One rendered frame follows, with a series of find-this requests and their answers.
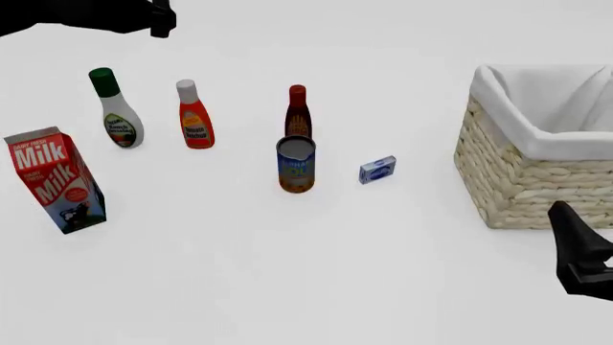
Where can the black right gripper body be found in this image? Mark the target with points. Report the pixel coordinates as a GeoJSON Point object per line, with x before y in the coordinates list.
{"type": "Point", "coordinates": [589, 284]}

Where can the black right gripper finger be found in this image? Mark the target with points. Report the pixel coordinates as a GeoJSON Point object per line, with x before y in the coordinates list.
{"type": "Point", "coordinates": [572, 237]}

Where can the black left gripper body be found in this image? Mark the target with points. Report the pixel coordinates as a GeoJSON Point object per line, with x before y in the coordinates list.
{"type": "Point", "coordinates": [163, 19]}

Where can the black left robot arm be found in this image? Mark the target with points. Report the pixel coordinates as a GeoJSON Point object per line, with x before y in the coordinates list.
{"type": "Point", "coordinates": [57, 14]}

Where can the wicker basket with white liner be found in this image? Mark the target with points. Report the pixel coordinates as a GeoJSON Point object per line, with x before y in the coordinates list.
{"type": "Point", "coordinates": [527, 172]}

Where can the red ketchup bottle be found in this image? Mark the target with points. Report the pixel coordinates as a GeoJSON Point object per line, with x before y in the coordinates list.
{"type": "Point", "coordinates": [195, 122]}

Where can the white ranch dressing bottle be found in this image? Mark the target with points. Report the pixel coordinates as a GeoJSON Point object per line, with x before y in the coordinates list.
{"type": "Point", "coordinates": [120, 118]}

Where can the dark brown sauce bottle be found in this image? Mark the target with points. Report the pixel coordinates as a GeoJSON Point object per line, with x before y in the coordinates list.
{"type": "Point", "coordinates": [298, 115]}

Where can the red milk carton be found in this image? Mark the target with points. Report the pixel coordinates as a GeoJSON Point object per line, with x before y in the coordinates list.
{"type": "Point", "coordinates": [55, 179]}

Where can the blue soup can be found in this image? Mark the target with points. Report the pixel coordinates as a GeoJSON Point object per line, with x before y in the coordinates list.
{"type": "Point", "coordinates": [297, 169]}

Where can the small blue printed box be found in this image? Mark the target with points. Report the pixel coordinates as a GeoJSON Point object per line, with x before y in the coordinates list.
{"type": "Point", "coordinates": [377, 170]}

